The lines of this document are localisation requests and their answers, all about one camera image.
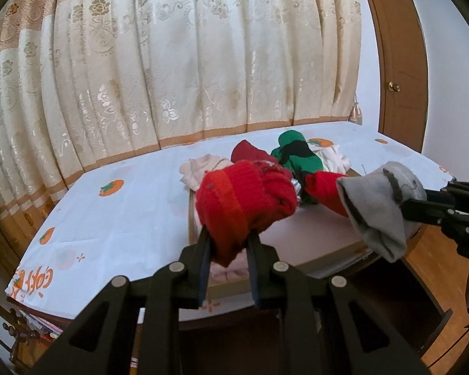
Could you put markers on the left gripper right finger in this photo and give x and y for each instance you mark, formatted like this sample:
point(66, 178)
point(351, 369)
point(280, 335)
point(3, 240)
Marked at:
point(261, 259)

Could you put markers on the white persimmon print tablecloth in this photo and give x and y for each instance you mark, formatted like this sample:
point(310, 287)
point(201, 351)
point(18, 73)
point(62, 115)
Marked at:
point(131, 218)

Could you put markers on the beige dotted underwear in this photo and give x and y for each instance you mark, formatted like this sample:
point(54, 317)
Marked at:
point(194, 170)

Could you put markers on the beige floral curtain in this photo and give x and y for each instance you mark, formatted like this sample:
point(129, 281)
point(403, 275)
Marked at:
point(84, 83)

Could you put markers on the light pink underwear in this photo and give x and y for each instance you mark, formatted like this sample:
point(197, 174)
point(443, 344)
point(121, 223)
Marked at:
point(237, 271)

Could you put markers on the red garment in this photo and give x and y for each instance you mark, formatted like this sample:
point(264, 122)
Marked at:
point(243, 197)

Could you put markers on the curtain tassel tieback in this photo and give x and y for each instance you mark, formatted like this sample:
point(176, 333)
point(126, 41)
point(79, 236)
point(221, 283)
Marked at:
point(356, 115)

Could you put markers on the bright red underwear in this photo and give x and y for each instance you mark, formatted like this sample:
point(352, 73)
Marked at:
point(321, 186)

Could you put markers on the brass door knob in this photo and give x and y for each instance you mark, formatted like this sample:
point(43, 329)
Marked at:
point(394, 87)

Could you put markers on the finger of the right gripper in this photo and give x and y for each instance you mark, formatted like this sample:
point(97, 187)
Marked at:
point(441, 196)
point(430, 213)

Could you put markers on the green black striped underwear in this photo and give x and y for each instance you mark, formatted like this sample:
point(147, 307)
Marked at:
point(294, 153)

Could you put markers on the white grey garment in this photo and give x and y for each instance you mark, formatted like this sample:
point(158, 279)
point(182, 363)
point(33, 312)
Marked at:
point(373, 204)

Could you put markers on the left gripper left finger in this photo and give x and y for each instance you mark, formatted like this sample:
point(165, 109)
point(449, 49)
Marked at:
point(197, 261)

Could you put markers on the brown wooden door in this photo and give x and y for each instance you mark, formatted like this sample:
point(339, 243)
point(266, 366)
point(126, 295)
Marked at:
point(403, 60)

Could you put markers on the dark red underwear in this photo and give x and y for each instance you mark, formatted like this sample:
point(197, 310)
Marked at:
point(244, 150)

